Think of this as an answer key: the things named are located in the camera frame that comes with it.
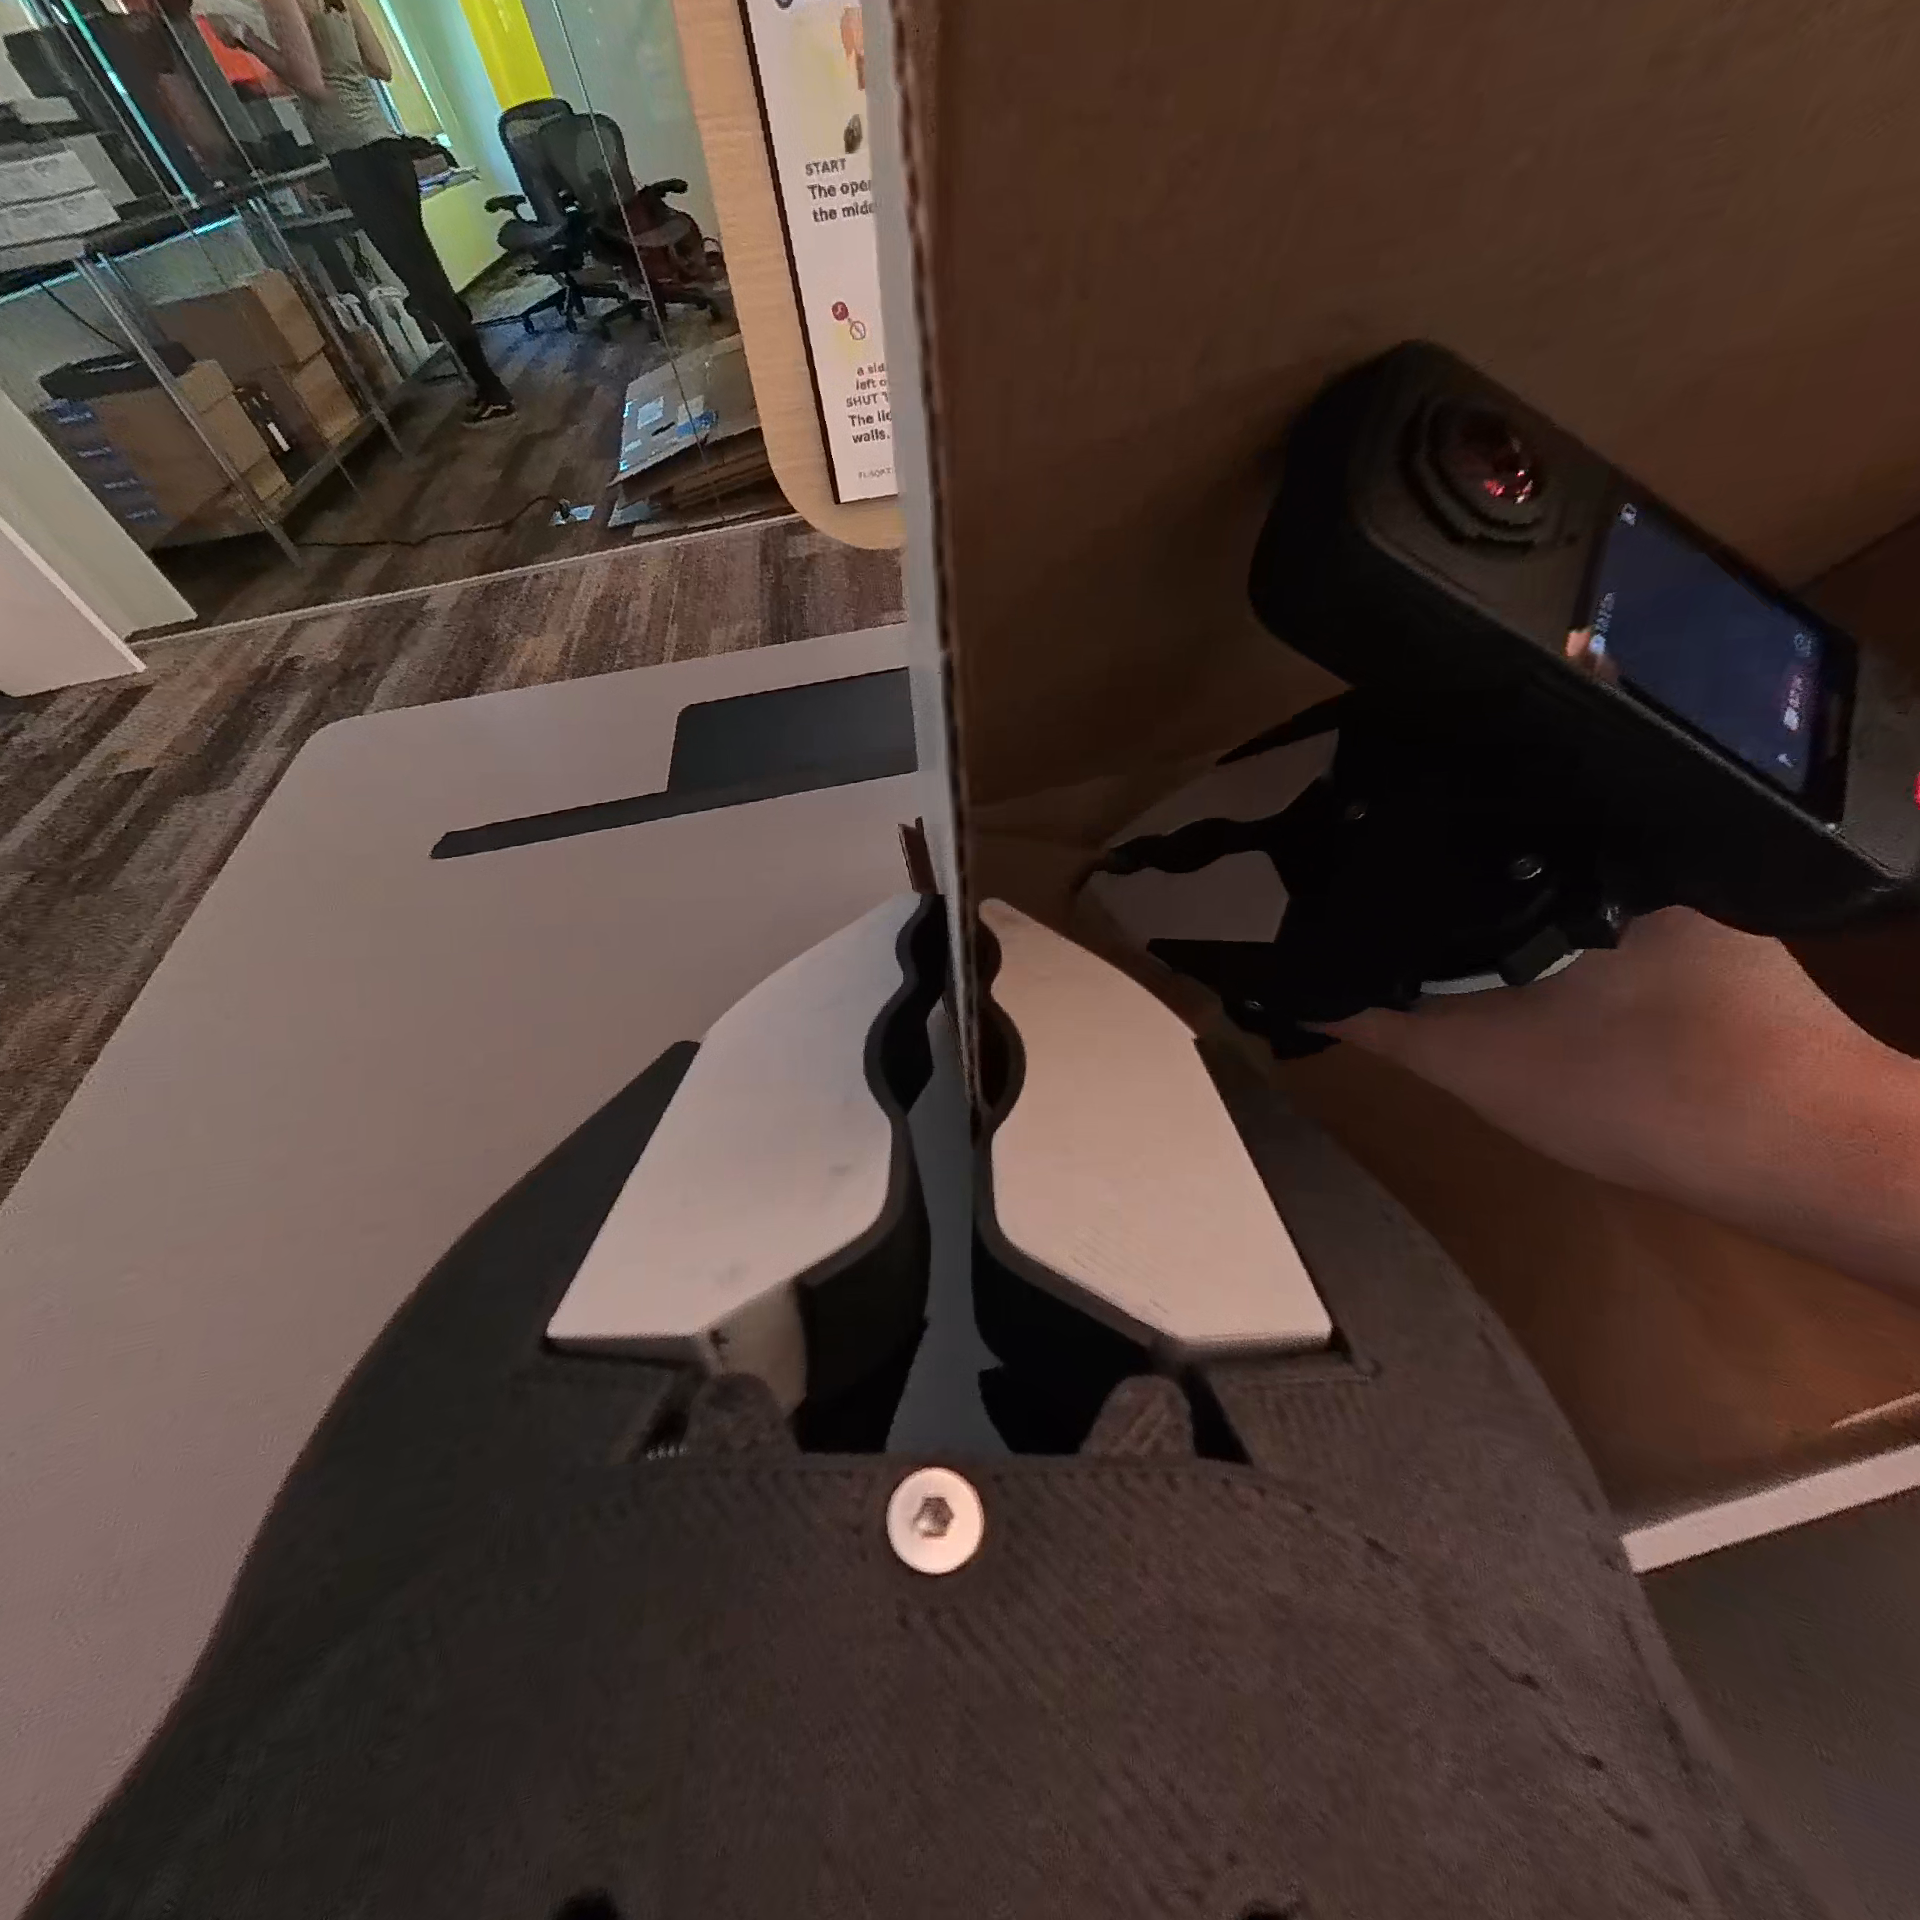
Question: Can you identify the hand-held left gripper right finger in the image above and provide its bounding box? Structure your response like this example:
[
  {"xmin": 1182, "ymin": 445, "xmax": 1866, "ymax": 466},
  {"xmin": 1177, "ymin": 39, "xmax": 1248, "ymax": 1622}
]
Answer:
[{"xmin": 970, "ymin": 895, "xmax": 1336, "ymax": 1366}]

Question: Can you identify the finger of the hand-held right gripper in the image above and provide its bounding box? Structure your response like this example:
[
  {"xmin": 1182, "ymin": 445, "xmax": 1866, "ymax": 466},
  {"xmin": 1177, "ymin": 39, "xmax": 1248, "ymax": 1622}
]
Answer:
[
  {"xmin": 1146, "ymin": 933, "xmax": 1360, "ymax": 1058},
  {"xmin": 1102, "ymin": 698, "xmax": 1353, "ymax": 887}
]

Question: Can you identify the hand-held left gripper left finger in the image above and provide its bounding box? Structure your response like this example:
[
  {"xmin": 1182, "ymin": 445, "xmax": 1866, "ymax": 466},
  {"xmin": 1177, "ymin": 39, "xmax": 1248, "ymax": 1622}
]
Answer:
[{"xmin": 546, "ymin": 892, "xmax": 953, "ymax": 1404}]

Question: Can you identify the white cardboard box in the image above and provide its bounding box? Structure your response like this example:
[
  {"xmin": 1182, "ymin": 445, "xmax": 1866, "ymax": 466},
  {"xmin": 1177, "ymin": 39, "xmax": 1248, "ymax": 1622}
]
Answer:
[{"xmin": 890, "ymin": 0, "xmax": 1920, "ymax": 1567}]

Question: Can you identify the person's right forearm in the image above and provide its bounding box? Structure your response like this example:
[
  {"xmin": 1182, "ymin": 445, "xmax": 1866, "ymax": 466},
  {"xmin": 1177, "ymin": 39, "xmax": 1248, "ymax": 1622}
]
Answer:
[{"xmin": 1319, "ymin": 901, "xmax": 1920, "ymax": 1308}]

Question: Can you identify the pile of flattened cardboard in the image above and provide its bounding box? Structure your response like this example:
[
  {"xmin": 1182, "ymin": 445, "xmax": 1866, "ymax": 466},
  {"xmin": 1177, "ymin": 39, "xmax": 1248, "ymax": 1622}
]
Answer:
[{"xmin": 608, "ymin": 334, "xmax": 798, "ymax": 531}]

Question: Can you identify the black office chair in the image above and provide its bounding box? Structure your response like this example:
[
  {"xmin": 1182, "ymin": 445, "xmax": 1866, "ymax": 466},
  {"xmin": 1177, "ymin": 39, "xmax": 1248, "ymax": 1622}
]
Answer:
[
  {"xmin": 599, "ymin": 175, "xmax": 729, "ymax": 324},
  {"xmin": 481, "ymin": 102, "xmax": 647, "ymax": 336}
]

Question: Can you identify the white cabinet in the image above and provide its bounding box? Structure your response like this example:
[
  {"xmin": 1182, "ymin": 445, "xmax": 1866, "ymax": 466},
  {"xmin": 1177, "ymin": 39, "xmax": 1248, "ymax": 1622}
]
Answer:
[{"xmin": 0, "ymin": 390, "xmax": 197, "ymax": 700}]

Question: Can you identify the stack of cardboard cartons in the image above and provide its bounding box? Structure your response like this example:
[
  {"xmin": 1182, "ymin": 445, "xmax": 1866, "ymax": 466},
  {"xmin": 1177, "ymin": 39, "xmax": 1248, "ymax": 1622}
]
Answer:
[{"xmin": 36, "ymin": 352, "xmax": 294, "ymax": 548}]

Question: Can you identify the brown cardboard carton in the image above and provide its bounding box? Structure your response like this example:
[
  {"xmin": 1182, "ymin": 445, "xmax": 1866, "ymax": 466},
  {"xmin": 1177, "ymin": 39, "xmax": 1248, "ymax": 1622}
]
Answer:
[{"xmin": 157, "ymin": 270, "xmax": 360, "ymax": 452}]

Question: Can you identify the wall poster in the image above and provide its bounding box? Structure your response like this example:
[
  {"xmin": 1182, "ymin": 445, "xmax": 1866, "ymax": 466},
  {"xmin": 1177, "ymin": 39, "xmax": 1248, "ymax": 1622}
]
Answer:
[{"xmin": 737, "ymin": 0, "xmax": 904, "ymax": 506}]

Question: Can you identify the black floor cable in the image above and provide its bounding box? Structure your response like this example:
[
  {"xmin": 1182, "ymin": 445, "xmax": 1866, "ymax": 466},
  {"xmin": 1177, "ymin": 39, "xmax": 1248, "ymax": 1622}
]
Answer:
[{"xmin": 293, "ymin": 496, "xmax": 601, "ymax": 548}]

